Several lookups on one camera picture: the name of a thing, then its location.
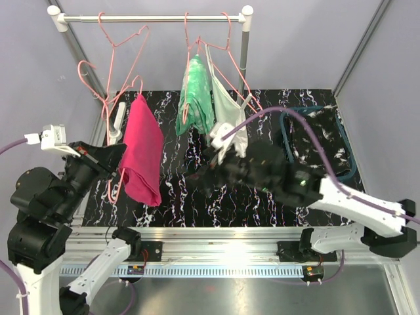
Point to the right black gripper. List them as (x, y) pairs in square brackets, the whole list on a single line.
[(206, 174)]

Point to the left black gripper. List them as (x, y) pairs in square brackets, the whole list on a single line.
[(105, 159)]

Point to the magenta trousers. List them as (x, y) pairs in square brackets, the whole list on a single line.
[(141, 161)]

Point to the pink wire hanger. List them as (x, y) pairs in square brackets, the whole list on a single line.
[(187, 65), (106, 113), (245, 19), (144, 30)]

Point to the black white tie-dye trousers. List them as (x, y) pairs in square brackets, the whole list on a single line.
[(321, 138)]

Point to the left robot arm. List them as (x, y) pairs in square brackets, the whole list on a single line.
[(37, 242)]

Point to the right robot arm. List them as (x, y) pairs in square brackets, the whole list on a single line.
[(377, 225)]

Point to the green white tie-dye trousers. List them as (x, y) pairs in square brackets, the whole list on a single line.
[(195, 108)]

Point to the black marble pattern mat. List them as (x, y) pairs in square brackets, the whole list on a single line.
[(183, 206)]

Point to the silver clothes rack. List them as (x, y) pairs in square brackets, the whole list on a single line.
[(62, 21)]

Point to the white camisole top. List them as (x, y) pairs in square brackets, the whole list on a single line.
[(227, 110)]

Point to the blue plastic basket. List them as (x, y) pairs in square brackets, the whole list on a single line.
[(348, 170)]

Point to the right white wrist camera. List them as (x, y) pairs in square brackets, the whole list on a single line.
[(222, 137)]

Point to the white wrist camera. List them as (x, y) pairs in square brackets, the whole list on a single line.
[(52, 139), (222, 137)]

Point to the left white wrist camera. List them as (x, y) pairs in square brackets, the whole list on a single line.
[(52, 139)]

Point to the aluminium mounting rail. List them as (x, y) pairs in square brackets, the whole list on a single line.
[(204, 253)]

